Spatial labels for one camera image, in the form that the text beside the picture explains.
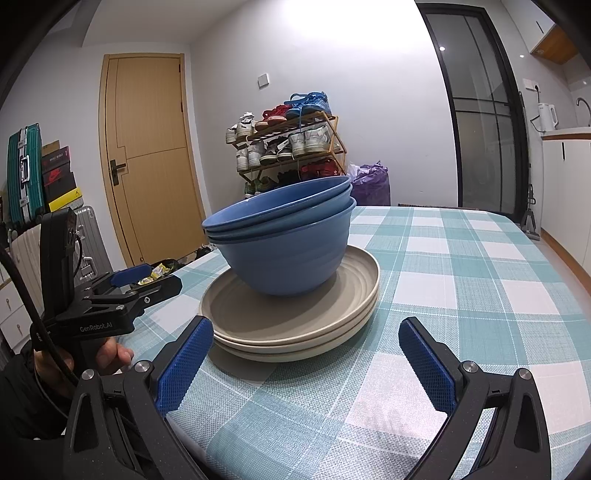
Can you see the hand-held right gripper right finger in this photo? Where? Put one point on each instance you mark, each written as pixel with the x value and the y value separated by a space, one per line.
pixel 427 364

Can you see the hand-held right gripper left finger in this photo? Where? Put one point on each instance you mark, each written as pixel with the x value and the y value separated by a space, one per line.
pixel 184 364

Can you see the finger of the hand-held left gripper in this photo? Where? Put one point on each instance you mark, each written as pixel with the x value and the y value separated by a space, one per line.
pixel 159 290
pixel 131 274

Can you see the cream plate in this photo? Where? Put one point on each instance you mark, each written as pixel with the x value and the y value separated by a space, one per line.
pixel 277 349
pixel 231 314
pixel 277 357

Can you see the large dark blue bowl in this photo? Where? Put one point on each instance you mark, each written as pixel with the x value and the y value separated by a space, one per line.
pixel 286 258

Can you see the light blue bowl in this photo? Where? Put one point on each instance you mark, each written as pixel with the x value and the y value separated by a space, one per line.
pixel 295 216

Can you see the small dark blue bowl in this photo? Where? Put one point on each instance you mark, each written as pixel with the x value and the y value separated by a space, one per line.
pixel 286 196

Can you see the person's left forearm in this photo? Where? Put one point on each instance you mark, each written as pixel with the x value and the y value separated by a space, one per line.
pixel 23 406

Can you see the person's left hand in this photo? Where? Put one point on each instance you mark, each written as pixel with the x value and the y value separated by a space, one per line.
pixel 117 357

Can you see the yellow snack packets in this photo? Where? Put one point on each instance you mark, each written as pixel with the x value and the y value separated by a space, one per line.
pixel 159 272

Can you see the white ribbed suitcase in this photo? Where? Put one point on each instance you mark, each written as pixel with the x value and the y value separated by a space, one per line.
pixel 25 267

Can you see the silver suitcase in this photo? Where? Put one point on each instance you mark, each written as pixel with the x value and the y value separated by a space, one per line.
pixel 92 240

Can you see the pile of dark shoes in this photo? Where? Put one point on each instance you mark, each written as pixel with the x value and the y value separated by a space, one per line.
pixel 201 253

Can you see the white drawer cabinet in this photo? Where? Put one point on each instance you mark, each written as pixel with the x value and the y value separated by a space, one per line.
pixel 14 318

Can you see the stack of shoe boxes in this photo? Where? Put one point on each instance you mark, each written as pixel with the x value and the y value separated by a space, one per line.
pixel 60 180

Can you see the green suitcase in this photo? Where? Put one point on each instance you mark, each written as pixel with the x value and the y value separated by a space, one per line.
pixel 32 175

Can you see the teal checked tablecloth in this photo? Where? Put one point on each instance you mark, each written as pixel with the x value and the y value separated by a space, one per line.
pixel 438 277

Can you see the wooden door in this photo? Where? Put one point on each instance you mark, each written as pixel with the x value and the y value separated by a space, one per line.
pixel 152 138

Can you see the patterned brown cardboard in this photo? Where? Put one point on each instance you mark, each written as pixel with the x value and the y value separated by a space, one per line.
pixel 425 206

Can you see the purple plastic bag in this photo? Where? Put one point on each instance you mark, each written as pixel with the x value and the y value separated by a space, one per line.
pixel 371 184

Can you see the wooden shoe rack with shoes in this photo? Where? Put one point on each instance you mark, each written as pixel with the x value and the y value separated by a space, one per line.
pixel 304 141

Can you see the white base cabinets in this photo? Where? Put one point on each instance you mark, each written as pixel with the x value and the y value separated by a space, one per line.
pixel 568 194

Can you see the black framed glass door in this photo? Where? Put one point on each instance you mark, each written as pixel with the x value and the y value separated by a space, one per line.
pixel 480 138

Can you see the white electric kettle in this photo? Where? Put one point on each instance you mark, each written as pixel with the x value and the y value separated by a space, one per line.
pixel 547 117

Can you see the metal faucet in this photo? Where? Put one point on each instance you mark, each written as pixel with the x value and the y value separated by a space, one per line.
pixel 587 108

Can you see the white light switch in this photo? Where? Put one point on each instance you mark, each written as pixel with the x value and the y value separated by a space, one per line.
pixel 262 81

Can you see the white wall socket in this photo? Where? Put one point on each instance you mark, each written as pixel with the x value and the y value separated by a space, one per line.
pixel 531 85

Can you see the white wall cabinet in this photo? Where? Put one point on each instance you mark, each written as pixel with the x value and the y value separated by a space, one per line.
pixel 531 23

